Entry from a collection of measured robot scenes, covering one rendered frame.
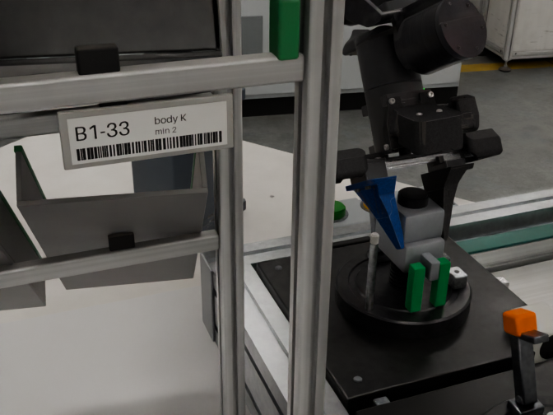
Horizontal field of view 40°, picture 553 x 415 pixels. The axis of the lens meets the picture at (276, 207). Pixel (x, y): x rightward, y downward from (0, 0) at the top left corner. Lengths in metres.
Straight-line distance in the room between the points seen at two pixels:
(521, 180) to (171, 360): 2.73
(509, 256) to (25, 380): 0.60
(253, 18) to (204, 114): 3.43
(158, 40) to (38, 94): 0.08
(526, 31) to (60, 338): 4.31
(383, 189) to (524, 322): 0.18
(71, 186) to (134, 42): 0.91
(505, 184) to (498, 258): 2.45
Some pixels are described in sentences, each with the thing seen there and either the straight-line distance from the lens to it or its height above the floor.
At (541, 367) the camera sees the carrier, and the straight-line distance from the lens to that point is 0.76.
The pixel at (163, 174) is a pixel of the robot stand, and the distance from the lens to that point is 1.11.
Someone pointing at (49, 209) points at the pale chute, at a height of 1.18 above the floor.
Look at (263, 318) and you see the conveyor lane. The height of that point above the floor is 0.95.
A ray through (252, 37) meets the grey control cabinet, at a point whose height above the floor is 0.43.
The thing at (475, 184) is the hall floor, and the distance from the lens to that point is 3.40.
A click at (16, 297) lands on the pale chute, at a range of 0.74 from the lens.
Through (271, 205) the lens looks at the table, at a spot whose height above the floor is 0.86.
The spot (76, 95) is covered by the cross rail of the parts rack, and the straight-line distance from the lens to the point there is 0.38.
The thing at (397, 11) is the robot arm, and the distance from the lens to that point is 0.73.
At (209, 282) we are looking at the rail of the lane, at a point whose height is 0.94.
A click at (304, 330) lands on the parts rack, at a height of 1.14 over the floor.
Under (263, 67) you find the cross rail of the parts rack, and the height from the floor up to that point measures 1.31.
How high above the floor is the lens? 1.43
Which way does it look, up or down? 28 degrees down
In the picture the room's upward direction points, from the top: 1 degrees clockwise
